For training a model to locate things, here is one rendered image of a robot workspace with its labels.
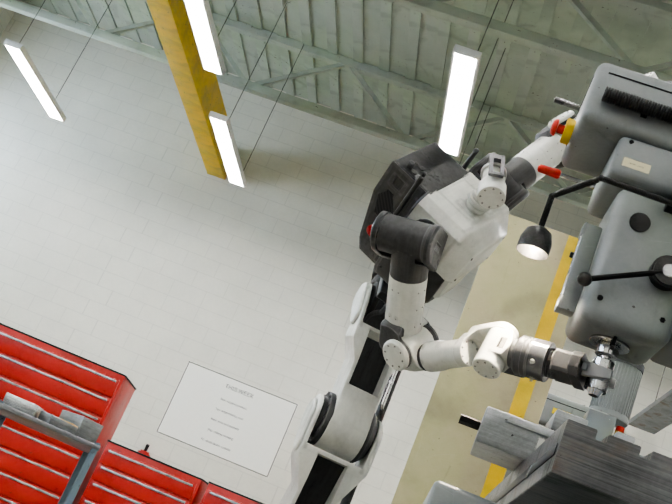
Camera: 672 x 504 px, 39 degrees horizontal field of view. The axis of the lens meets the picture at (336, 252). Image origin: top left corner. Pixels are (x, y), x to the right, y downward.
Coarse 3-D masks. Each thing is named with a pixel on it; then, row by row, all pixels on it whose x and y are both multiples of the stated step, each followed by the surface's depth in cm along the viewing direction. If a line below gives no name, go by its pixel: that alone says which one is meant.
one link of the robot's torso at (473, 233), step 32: (416, 160) 235; (448, 160) 241; (384, 192) 235; (416, 192) 229; (448, 192) 232; (448, 224) 224; (480, 224) 229; (448, 256) 226; (480, 256) 235; (448, 288) 243
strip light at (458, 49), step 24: (192, 0) 748; (192, 24) 783; (24, 48) 976; (216, 48) 806; (264, 48) 982; (456, 48) 672; (24, 72) 1020; (216, 72) 844; (456, 72) 695; (48, 96) 1058; (240, 96) 962; (456, 96) 725; (216, 120) 939; (456, 120) 757; (456, 144) 793; (240, 168) 1034
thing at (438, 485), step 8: (432, 488) 177; (440, 488) 176; (448, 488) 176; (456, 488) 176; (432, 496) 176; (440, 496) 175; (448, 496) 175; (456, 496) 175; (464, 496) 175; (472, 496) 175
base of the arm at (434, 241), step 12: (384, 216) 219; (372, 228) 218; (432, 228) 214; (372, 240) 219; (432, 240) 213; (444, 240) 221; (384, 252) 225; (420, 252) 214; (432, 252) 215; (432, 264) 218
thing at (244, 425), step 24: (192, 384) 1119; (216, 384) 1119; (240, 384) 1118; (168, 408) 1110; (192, 408) 1109; (216, 408) 1109; (240, 408) 1108; (264, 408) 1107; (288, 408) 1106; (168, 432) 1100; (192, 432) 1099; (216, 432) 1099; (240, 432) 1098; (264, 432) 1097; (216, 456) 1089; (240, 456) 1088; (264, 456) 1088
